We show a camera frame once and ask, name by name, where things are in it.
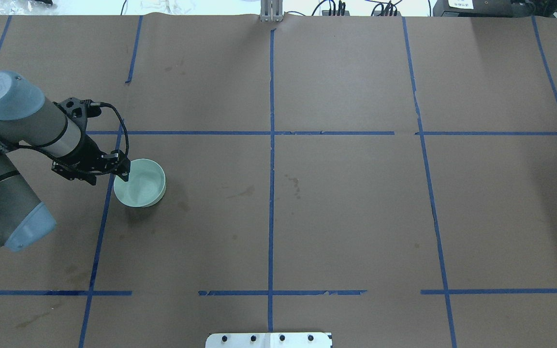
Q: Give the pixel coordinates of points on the green ceramic bowl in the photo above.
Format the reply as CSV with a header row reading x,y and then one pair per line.
x,y
145,187

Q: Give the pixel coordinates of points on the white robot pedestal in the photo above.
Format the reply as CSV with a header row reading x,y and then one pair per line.
x,y
270,340

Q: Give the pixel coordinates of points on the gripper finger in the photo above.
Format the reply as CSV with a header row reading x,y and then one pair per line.
x,y
120,165
72,174

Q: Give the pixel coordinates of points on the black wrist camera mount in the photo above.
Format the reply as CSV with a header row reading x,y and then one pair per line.
x,y
79,111

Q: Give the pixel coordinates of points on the clear plastic bag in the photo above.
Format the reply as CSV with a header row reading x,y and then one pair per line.
x,y
21,7

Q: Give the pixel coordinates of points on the aluminium frame post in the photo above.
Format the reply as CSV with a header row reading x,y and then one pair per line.
x,y
271,10

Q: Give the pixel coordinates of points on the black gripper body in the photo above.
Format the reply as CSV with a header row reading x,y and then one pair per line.
x,y
86,149

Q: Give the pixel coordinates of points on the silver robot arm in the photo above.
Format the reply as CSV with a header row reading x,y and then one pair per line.
x,y
58,130

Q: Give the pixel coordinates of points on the black power adapter box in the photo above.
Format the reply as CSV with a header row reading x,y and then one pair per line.
x,y
483,8

